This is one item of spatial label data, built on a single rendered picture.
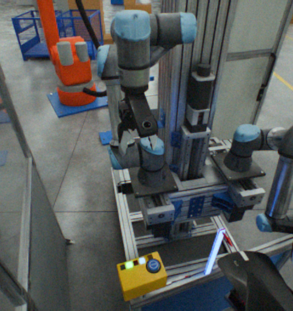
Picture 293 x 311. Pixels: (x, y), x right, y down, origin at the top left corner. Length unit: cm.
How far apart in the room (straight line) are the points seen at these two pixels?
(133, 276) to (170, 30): 77
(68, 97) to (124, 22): 373
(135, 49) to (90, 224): 201
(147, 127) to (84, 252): 180
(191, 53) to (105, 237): 171
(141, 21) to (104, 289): 186
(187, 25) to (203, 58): 49
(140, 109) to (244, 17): 187
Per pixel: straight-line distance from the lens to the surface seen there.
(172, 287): 114
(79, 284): 213
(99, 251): 223
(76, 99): 422
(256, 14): 243
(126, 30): 55
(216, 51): 119
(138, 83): 58
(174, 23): 68
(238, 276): 82
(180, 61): 113
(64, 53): 396
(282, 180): 100
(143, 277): 92
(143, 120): 57
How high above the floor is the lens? 191
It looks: 39 degrees down
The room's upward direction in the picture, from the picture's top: straight up
